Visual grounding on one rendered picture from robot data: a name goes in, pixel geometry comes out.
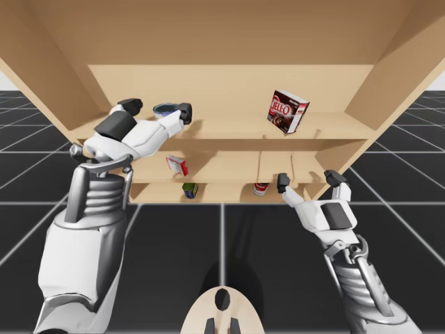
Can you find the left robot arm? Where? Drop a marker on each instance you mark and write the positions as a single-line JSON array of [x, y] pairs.
[[80, 243]]

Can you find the green and blue rectangular can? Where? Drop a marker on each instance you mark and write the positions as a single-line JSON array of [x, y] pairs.
[[190, 190]]

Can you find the red and white carton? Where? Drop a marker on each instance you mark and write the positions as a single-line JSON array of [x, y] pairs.
[[177, 165]]

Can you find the red and white can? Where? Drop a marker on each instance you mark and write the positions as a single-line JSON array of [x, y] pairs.
[[260, 189]]

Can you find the blue flat can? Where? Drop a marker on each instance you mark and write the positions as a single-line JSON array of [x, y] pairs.
[[165, 109]]

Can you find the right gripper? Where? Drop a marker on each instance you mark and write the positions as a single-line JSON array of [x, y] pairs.
[[330, 219]]

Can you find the pale wooden shelf unit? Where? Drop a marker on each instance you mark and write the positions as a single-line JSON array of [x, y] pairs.
[[222, 52]]

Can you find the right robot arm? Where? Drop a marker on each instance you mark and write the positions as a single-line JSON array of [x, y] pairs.
[[368, 292]]

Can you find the tan robot part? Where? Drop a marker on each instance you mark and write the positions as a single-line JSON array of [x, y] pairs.
[[222, 313]]

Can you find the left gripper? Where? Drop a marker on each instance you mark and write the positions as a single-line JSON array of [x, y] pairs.
[[135, 135]]

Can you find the brown carton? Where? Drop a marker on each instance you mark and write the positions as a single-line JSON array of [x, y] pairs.
[[286, 111]]

